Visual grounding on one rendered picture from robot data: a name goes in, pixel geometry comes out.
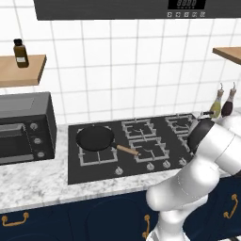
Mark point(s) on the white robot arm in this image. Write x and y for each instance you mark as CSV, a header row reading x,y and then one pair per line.
x,y
194,185

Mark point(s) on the black gas hob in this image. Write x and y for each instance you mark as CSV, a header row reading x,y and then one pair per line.
x,y
125,163

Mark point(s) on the silver hob knob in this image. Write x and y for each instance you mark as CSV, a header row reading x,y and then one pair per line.
x,y
166,163
182,162
119,171
150,166

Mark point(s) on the grey toaster oven knob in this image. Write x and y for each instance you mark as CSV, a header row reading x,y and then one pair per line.
x,y
40,154
33,126
37,141

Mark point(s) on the black toaster oven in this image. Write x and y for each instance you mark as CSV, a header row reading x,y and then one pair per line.
x,y
28,105

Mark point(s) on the yellow oil bottle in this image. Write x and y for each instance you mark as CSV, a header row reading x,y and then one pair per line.
x,y
216,106

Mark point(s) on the navy cupboard door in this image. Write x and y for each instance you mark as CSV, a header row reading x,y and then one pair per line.
x,y
109,219
219,226

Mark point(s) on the dark red vinegar bottle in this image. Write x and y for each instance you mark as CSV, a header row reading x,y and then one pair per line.
x,y
227,106

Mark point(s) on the toaster oven glass door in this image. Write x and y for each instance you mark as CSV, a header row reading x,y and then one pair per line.
x,y
12,142

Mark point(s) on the dark range hood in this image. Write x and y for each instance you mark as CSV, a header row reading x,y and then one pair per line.
x,y
103,9

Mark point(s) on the brown glass bottle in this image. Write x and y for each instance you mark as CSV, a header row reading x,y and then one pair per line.
x,y
21,56

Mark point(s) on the navy drawer front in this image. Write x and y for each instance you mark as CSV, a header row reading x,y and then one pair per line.
x,y
37,227

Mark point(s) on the wooden wall shelf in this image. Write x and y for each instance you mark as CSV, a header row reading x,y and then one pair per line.
x,y
19,70
229,53

